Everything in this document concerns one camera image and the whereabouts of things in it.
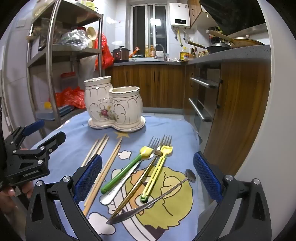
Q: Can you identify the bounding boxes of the white water heater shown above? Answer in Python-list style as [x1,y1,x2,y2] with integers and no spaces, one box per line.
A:
[169,2,191,29]

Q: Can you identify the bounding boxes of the metal shelf rack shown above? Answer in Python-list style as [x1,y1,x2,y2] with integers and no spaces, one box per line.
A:
[25,0,104,139]

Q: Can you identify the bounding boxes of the brown frying pan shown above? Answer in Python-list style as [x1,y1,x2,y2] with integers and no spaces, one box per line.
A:
[209,30,265,49]

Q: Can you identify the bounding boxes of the kitchen window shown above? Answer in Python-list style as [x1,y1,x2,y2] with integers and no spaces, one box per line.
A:
[131,3,168,55]

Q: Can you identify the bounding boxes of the wooden wall cabinet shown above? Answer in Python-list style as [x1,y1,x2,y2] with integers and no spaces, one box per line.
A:
[187,0,208,29]

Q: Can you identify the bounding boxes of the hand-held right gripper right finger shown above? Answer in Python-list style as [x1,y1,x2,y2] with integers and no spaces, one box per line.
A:
[193,152,272,241]

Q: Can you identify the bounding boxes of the white plastic bag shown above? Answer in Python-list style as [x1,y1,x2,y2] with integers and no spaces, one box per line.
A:
[80,56,97,82]

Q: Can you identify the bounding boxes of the built-in oven with steel handles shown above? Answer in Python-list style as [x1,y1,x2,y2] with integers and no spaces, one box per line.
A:
[184,66,223,130]

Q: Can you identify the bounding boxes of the clear plastic bag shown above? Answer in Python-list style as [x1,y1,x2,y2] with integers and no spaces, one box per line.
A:
[59,29,92,50]

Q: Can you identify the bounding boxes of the stainless steel knife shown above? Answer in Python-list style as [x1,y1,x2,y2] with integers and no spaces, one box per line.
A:
[106,169,196,225]

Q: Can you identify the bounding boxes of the hanging red plastic bag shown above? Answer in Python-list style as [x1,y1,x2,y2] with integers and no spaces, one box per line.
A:
[95,32,115,70]

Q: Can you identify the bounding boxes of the dark red rice cooker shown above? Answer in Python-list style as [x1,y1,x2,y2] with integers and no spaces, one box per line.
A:
[112,46,130,63]

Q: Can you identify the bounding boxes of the flat blue storage box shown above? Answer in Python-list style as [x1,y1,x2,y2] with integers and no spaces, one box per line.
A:
[36,104,75,120]

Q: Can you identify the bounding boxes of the group of small spice bottles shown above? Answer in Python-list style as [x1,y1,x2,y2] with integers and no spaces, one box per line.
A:
[190,47,208,59]

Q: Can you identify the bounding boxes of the black wok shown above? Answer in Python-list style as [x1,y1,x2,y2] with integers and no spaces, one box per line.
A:
[187,41,232,54]

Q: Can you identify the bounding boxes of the wooden chopstick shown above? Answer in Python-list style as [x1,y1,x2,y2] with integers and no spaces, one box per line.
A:
[81,138,100,167]
[86,133,107,166]
[82,145,122,217]
[84,138,123,208]
[97,136,110,155]

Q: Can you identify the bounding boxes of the yellow plastic fork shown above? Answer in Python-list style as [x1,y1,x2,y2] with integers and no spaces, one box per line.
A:
[140,146,173,203]

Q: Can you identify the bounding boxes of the gold metal fork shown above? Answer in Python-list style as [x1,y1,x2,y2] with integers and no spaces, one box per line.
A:
[110,134,173,219]

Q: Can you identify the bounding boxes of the person's left hand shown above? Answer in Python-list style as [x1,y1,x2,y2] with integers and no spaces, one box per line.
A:
[0,181,34,214]

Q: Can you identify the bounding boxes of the crumpled red plastic bag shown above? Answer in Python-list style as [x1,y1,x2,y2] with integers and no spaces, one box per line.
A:
[55,87,86,109]

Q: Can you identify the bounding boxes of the steel kitchen faucet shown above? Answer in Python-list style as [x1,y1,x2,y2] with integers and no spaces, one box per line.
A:
[154,44,167,61]

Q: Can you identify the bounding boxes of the white ceramic double utensil holder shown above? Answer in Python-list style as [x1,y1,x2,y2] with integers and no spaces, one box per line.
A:
[83,76,147,133]

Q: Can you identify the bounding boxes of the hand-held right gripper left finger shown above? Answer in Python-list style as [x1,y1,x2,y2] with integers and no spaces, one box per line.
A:
[25,154,103,241]

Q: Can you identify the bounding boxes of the grey kitchen countertop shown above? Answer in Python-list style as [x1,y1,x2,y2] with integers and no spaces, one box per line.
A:
[113,44,271,68]

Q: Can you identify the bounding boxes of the plastic container with red lid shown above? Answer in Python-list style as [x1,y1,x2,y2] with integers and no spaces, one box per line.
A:
[60,72,79,93]

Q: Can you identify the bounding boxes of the silver steel fork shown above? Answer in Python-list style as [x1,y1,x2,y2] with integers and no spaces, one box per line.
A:
[99,137,161,205]

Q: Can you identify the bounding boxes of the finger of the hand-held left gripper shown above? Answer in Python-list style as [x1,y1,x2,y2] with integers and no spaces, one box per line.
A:
[4,120,46,150]
[13,131,67,163]

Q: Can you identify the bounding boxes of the black range hood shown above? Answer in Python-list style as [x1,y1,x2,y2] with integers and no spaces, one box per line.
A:
[199,0,266,35]

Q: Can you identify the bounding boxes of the wooden kitchen cabinet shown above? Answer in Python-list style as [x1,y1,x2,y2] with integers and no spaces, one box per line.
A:
[112,64,186,109]
[203,60,271,176]

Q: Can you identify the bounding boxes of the blue cartoon print tablecloth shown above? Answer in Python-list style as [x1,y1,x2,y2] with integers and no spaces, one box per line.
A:
[30,109,208,241]

